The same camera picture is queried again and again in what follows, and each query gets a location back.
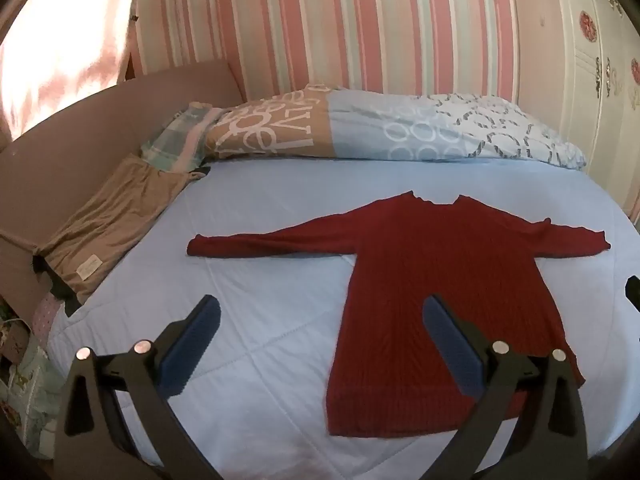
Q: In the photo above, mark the pale printed cloth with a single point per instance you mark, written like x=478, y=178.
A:
x=25, y=375

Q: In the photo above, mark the plaid pastel pillow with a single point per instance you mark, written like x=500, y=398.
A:
x=175, y=137

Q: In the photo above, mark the tan folded cloth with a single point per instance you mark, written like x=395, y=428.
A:
x=115, y=210

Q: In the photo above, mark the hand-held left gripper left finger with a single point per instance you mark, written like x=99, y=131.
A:
x=192, y=342

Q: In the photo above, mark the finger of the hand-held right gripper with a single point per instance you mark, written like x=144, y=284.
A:
x=635, y=292

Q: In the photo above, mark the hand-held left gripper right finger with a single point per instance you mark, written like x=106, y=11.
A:
x=452, y=345

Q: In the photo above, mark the light blue bed sheet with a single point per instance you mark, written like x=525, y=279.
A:
x=260, y=305

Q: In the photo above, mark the red knit sweater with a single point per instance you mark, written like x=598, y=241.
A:
x=435, y=285

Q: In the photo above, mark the brown bed board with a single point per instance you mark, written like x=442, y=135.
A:
x=65, y=145

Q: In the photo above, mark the pink curtain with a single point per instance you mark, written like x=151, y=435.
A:
x=60, y=45

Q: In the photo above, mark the white wardrobe with flower decor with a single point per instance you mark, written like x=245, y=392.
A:
x=595, y=85

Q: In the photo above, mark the blue and tan patterned duvet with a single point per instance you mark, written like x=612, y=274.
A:
x=360, y=125

